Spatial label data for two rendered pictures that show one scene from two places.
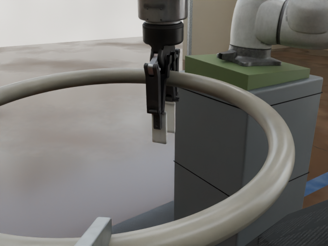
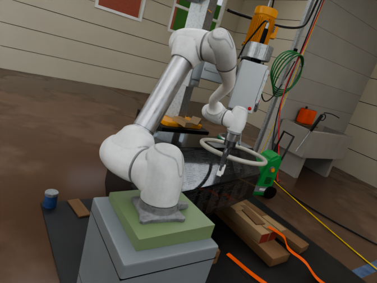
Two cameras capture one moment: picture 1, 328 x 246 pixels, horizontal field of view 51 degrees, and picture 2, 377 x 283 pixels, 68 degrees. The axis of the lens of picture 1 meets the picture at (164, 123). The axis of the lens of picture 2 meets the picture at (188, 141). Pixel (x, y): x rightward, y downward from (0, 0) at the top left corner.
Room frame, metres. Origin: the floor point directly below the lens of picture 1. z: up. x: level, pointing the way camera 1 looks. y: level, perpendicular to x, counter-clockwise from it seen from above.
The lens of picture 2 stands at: (2.32, -0.32, 1.47)
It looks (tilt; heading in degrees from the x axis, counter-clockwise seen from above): 17 degrees down; 178
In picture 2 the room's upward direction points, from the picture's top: 16 degrees clockwise
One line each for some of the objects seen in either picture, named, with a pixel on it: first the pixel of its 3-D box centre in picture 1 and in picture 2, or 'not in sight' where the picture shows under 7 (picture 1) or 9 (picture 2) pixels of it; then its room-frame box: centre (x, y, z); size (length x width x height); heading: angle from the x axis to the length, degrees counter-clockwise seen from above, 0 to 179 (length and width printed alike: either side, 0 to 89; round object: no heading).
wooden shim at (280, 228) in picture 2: not in sight; (273, 223); (-0.23, 0.86, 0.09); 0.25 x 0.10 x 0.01; 39
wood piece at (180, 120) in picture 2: not in sight; (182, 121); (-0.48, -0.32, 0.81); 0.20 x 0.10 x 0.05; 44
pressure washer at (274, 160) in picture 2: not in sight; (267, 162); (-1.13, 0.89, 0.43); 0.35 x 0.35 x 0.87; 21
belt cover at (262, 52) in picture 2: not in sight; (254, 55); (-0.55, 0.18, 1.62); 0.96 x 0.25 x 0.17; 174
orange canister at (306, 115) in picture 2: not in sight; (308, 116); (-2.72, 1.83, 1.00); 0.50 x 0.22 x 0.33; 124
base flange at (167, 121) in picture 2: not in sight; (173, 117); (-0.71, -0.43, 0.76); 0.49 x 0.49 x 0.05; 36
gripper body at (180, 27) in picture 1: (163, 46); (228, 146); (0.65, 0.00, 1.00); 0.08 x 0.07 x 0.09; 160
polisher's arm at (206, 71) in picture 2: not in sight; (206, 68); (-0.76, -0.23, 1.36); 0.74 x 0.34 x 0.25; 103
